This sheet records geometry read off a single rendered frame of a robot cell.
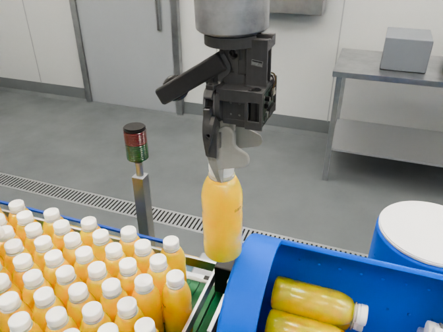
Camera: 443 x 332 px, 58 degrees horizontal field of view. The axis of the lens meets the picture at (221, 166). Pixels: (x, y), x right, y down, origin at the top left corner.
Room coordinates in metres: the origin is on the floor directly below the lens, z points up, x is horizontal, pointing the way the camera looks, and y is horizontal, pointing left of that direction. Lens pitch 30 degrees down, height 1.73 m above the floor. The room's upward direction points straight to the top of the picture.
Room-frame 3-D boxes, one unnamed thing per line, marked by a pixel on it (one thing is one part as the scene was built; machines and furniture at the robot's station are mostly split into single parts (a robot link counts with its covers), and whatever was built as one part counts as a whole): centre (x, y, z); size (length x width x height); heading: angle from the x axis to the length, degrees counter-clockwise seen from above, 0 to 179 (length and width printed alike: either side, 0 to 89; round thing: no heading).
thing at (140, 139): (1.03, 0.24, 1.23); 0.06 x 0.06 x 0.04
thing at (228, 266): (0.77, -0.02, 0.95); 0.10 x 0.07 x 0.10; 161
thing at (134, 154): (1.03, 0.24, 1.18); 0.06 x 0.06 x 0.05
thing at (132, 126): (1.03, 0.24, 1.18); 0.06 x 0.06 x 0.16
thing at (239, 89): (0.52, -0.02, 1.56); 0.09 x 0.08 x 0.12; 69
